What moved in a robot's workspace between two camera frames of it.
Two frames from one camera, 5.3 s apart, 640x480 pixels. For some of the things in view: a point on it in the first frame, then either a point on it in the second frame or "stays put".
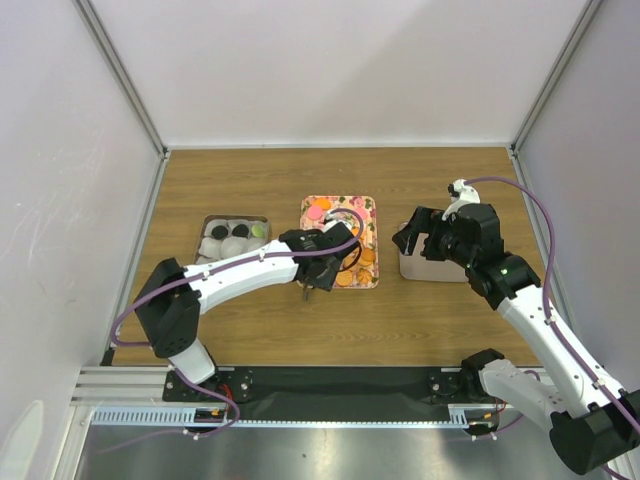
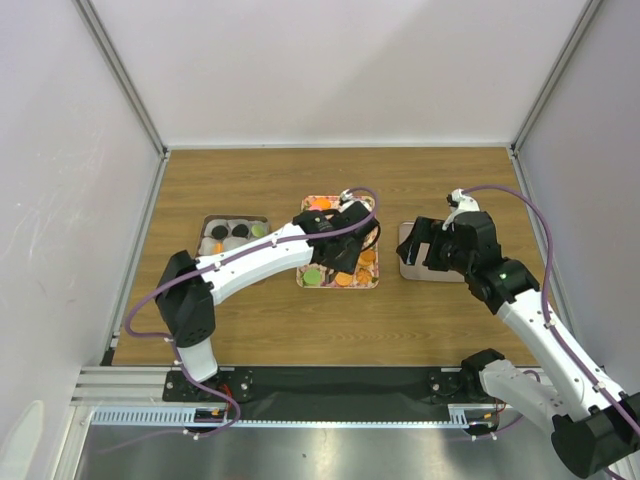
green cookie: [258, 231] stays put
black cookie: [219, 232] stays put
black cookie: [241, 230] stays put
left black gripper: [326, 281] -> [347, 264]
